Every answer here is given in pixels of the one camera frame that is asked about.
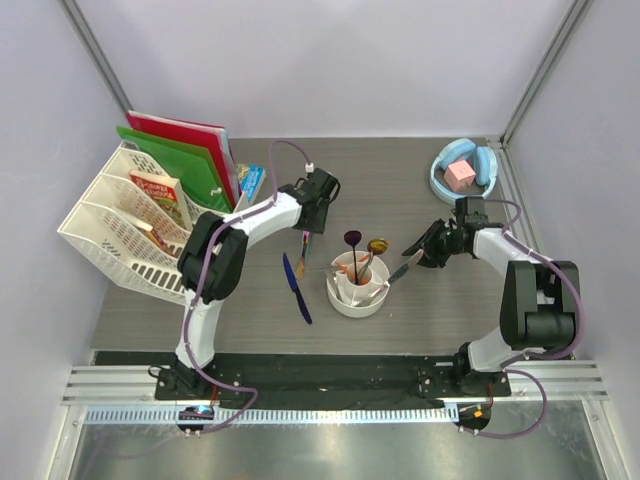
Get gold spoon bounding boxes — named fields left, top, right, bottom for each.
left=358, top=237, right=390, bottom=285

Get purple metallic spoon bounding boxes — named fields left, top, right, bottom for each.
left=343, top=230, right=362, bottom=285

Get white round divided container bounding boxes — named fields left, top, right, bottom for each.
left=325, top=251, right=390, bottom=319

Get blue metallic knife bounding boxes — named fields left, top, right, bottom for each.
left=282, top=253, right=313, bottom=325

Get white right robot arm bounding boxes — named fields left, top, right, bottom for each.
left=402, top=195, right=585, bottom=395

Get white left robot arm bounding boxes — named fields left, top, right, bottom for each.
left=172, top=168, right=341, bottom=399

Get pink cube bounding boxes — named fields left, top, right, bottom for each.
left=444, top=160, right=476, bottom=192

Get blue card box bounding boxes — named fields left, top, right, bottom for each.
left=237, top=164, right=266, bottom=205

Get light blue headphones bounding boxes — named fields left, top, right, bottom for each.
left=428, top=138, right=498, bottom=205

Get red folder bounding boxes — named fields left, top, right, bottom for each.
left=126, top=110, right=239, bottom=198

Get green folder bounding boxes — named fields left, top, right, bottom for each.
left=116, top=126, right=232, bottom=213

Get white plastic file organizer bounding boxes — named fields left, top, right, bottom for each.
left=58, top=142, right=190, bottom=305

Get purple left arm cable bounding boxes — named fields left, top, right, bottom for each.
left=182, top=139, right=315, bottom=436

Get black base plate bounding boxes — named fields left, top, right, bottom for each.
left=148, top=353, right=511, bottom=411

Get white slotted cable duct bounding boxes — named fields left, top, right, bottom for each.
left=85, top=405, right=459, bottom=426

